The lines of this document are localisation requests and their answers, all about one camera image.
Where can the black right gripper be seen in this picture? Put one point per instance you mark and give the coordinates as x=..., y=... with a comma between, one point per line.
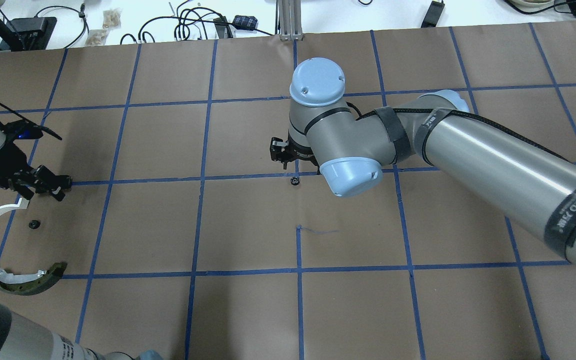
x=300, y=153

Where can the small black bearing gear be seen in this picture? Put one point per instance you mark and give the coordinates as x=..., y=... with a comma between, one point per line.
x=34, y=224

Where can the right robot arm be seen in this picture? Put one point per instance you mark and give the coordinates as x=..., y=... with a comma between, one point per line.
x=528, y=182

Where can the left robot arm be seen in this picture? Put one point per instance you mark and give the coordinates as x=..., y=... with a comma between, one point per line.
x=21, y=338

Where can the loose blue thread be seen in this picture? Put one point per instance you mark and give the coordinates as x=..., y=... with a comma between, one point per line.
x=317, y=232

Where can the dark green brake shoe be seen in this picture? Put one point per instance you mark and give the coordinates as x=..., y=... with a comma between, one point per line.
x=32, y=284

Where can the blue checkered small box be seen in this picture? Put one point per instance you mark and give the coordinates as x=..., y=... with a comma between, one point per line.
x=245, y=22

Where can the black power adapter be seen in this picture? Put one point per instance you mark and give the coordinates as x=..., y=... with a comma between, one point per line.
x=433, y=14

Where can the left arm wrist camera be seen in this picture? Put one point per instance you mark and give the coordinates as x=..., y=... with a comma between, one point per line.
x=24, y=130

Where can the aluminium frame post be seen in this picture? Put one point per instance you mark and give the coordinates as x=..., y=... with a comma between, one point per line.
x=289, y=26

